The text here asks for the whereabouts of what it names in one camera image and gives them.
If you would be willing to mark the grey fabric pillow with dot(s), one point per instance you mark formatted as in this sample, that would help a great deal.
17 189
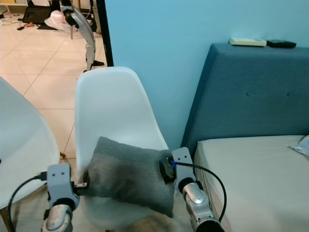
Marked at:
125 174

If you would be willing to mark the white crinkled plastic wrap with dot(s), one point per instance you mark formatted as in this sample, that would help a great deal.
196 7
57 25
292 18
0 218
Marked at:
303 146

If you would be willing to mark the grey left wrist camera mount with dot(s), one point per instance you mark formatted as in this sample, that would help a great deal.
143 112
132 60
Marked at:
60 181

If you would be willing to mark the silver standing robot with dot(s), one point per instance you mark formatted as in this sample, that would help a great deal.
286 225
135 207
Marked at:
88 34

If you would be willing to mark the beige mattress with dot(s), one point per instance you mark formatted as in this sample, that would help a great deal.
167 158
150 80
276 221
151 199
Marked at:
251 183

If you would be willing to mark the white plastic shell chair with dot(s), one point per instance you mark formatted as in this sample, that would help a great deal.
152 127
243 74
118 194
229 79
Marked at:
116 106
24 150

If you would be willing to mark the black bag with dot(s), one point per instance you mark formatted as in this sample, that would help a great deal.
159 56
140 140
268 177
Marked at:
36 14

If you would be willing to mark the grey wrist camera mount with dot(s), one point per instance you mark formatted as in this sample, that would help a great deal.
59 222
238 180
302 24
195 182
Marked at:
60 181
184 164

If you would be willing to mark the black remote control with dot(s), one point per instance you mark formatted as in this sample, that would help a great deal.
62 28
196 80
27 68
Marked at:
281 44

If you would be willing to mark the black door frame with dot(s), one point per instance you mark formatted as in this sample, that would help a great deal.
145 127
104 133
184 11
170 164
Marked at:
104 31

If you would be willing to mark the white remote control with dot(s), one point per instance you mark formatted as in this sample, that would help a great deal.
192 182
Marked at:
247 42

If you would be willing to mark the grey sack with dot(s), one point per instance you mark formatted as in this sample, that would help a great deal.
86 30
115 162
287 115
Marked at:
95 17

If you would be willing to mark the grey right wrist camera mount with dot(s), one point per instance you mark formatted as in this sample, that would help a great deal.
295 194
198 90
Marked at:
184 164

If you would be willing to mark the white plastic bag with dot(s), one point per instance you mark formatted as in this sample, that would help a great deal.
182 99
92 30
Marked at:
58 21

